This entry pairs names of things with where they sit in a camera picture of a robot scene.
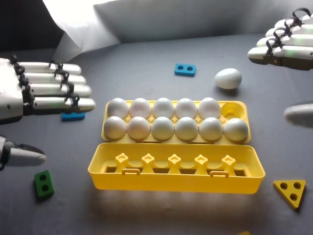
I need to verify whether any green two-hole block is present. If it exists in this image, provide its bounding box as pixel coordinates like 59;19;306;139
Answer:
33;169;55;198

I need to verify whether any yellow egg carton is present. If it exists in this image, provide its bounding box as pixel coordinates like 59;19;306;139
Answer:
87;99;267;194

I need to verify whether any white backdrop cloth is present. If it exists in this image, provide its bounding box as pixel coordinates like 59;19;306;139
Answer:
41;0;313;65

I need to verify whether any yellow three-hole triangle block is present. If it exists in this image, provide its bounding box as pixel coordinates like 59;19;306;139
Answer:
272;180;307;211

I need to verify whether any grey table cloth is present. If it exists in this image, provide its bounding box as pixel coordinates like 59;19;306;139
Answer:
0;33;313;235

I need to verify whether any white toy egg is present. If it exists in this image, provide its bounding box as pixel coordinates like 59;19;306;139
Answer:
175;97;198;118
214;68;243;89
151;116;175;141
103;115;128;141
199;117;224;142
127;116;151;141
107;97;130;118
223;117;249;142
198;97;222;119
152;97;175;118
174;116;199;141
129;97;152;118

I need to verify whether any blue two-hole block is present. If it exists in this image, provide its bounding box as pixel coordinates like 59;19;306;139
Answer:
174;63;197;77

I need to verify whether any blue four-hole square block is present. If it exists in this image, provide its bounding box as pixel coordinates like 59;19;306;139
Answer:
61;111;86;122

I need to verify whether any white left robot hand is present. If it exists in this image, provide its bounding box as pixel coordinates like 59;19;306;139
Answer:
0;55;96;172

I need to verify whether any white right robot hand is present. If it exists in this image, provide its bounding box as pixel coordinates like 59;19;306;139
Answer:
247;8;313;128

